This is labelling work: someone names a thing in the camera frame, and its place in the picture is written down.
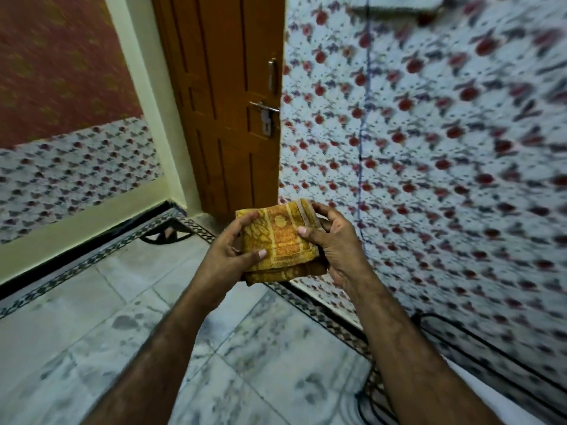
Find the cream door frame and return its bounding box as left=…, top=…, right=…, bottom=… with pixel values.
left=103, top=0, right=203, bottom=217

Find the yellow patterned cloth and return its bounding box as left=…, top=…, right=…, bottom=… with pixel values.
left=235, top=198, right=328, bottom=286

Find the person's left forearm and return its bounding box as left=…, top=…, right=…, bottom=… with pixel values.
left=82, top=279, right=232, bottom=425

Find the person's left hand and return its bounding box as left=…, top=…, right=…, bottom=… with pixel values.
left=190, top=210, right=268, bottom=307

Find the person's right hand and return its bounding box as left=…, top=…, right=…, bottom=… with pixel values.
left=295, top=202, right=378, bottom=298

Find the black cable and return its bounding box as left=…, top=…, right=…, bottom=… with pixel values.
left=411, top=311, right=567, bottom=414

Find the person's right forearm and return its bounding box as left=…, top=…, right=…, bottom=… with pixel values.
left=349, top=272, right=503, bottom=425

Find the brown wooden door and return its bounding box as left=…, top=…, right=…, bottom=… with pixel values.
left=151, top=0, right=287, bottom=223

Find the silver door lever handle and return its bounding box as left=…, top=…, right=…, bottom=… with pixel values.
left=248, top=100, right=281, bottom=138

